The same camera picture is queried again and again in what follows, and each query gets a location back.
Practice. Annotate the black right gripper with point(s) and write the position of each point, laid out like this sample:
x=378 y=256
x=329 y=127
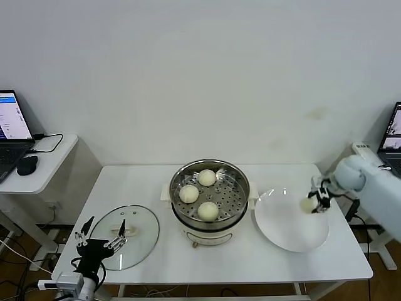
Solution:
x=326 y=194

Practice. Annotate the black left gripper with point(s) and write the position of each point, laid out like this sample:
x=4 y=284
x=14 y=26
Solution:
x=94 y=251

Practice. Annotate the white steamed baozi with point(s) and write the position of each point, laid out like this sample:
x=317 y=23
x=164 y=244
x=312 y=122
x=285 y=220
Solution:
x=207 y=210
x=306 y=205
x=206 y=178
x=189 y=193

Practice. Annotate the round glass pot lid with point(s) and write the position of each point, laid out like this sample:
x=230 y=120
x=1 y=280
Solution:
x=138 y=216

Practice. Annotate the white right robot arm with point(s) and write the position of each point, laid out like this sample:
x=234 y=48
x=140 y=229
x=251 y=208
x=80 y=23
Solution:
x=376 y=188

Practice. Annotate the stainless steel steamer basket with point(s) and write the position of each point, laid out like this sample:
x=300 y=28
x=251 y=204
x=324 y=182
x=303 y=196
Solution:
x=228 y=200

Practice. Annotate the stainless steel steamer pot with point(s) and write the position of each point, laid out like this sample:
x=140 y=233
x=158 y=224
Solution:
x=208 y=236

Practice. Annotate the white round plate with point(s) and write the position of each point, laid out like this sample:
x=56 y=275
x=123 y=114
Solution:
x=282 y=225

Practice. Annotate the white power strip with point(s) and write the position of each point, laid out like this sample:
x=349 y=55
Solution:
x=40 y=267

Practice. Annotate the white side desk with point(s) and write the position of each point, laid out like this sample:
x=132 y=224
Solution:
x=53 y=163
x=387 y=260

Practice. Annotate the black laptop with image windows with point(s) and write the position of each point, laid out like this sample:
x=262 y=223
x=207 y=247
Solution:
x=391 y=138

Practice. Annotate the black computer mouse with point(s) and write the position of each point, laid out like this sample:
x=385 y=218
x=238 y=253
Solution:
x=27 y=165

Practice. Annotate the black laptop blue banner screen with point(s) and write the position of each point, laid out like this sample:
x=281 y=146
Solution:
x=12 y=116

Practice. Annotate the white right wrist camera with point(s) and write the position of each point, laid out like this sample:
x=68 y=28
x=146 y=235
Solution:
x=322 y=191

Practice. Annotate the white wall socket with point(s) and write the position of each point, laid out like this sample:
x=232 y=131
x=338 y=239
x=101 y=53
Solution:
x=53 y=206

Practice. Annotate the white table leg frame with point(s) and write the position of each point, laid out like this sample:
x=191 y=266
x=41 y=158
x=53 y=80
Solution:
x=122 y=293

